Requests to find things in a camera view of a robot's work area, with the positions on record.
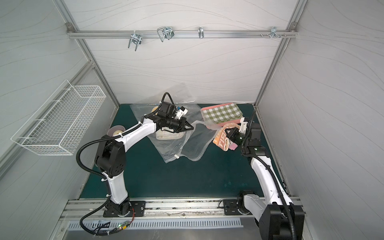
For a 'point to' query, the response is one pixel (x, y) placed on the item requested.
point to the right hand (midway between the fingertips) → (225, 128)
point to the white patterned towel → (166, 133)
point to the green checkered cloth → (228, 112)
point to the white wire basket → (59, 125)
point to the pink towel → (233, 146)
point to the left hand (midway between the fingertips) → (194, 128)
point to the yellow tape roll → (117, 132)
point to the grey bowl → (115, 128)
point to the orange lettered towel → (220, 139)
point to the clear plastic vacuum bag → (193, 144)
